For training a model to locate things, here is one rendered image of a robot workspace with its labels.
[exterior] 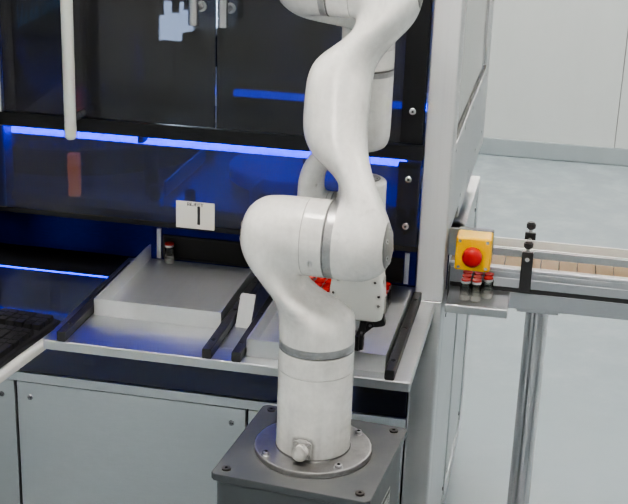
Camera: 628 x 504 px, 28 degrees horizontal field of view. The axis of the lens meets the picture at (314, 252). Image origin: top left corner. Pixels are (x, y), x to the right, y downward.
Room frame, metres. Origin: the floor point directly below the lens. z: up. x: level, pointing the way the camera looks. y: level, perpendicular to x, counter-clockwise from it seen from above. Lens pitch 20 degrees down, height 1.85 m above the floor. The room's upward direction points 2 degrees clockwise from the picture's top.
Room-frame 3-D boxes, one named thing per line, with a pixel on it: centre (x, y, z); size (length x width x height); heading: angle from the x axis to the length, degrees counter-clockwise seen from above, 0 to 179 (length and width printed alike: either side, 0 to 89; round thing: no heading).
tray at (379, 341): (2.27, -0.04, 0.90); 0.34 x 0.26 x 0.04; 169
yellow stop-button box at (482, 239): (2.44, -0.33, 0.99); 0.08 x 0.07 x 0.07; 169
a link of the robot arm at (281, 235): (1.82, 0.02, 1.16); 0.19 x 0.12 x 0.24; 76
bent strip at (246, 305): (2.23, 0.14, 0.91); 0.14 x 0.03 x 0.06; 168
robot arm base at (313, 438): (1.81, -0.01, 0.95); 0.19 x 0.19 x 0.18
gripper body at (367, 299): (2.10, -0.08, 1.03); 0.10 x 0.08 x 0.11; 79
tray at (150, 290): (2.44, 0.27, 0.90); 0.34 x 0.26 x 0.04; 169
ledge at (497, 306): (2.48, -0.35, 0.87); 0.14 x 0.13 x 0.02; 169
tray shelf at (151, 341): (2.34, 0.12, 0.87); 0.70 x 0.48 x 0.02; 79
